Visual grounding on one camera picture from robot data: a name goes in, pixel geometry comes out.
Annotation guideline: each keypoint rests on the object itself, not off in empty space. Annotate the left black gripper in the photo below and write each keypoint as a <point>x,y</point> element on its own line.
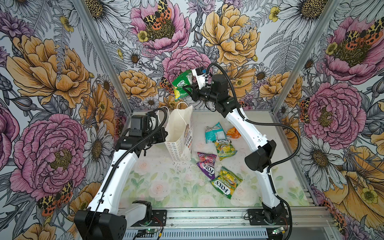
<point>162,134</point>

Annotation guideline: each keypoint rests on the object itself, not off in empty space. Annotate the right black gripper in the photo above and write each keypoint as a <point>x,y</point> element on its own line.
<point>195,92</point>

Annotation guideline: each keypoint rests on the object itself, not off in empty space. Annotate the green snack packet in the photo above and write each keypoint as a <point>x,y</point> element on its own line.
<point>184,79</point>

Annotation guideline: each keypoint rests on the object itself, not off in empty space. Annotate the teal snack packet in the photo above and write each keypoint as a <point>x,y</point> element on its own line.
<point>214,133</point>

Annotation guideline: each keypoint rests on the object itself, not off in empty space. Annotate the orange snack packet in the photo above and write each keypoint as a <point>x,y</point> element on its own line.
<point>233,133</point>

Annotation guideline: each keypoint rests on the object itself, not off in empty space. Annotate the white patterned paper bag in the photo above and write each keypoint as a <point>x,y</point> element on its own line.
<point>180,134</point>

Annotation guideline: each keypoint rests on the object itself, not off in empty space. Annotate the yellow green Fox's packet back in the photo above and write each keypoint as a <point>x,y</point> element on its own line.
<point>225,149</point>

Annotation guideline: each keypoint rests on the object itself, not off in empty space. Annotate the yellow green fox's packet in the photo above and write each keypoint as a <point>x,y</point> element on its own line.
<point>226,182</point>
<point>225,149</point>

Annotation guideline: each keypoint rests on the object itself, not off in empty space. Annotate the purple Fox's candy packet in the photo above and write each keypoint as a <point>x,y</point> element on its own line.
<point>206,164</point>

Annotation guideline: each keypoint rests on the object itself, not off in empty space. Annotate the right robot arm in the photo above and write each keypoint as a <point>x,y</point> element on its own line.
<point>262,150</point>

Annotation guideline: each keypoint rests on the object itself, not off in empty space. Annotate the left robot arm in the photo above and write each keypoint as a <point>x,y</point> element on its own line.
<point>101,219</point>

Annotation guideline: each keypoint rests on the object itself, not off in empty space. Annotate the yellow green Fox's packet front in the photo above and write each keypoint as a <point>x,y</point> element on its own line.
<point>226,182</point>

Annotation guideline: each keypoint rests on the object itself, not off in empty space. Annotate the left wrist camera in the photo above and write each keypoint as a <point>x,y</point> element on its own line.
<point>143,123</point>

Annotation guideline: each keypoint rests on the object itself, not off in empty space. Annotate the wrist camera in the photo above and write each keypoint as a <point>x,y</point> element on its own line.
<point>205,80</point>
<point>143,123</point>

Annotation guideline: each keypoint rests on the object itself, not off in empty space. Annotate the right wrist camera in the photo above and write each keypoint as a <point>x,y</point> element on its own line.
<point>205,80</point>

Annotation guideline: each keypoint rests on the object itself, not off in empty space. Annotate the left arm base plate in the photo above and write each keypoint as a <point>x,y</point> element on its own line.
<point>158,219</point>

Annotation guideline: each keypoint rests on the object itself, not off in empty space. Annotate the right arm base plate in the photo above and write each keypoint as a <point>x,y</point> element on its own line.
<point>260,217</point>

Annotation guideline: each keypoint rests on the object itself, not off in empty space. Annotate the left aluminium corner post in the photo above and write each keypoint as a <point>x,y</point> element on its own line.
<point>97,41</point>

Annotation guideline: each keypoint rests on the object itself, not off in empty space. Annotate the aluminium corner post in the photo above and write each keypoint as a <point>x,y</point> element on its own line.
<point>97,41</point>
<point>320,26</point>

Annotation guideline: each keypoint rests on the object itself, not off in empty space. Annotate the white vented cable duct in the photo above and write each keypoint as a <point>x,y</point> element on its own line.
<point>196,234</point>

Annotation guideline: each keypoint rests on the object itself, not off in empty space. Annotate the right aluminium corner post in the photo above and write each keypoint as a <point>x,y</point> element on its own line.
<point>320,26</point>

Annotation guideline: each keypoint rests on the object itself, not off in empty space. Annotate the aluminium front rail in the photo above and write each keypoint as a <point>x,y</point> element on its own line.
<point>209,218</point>

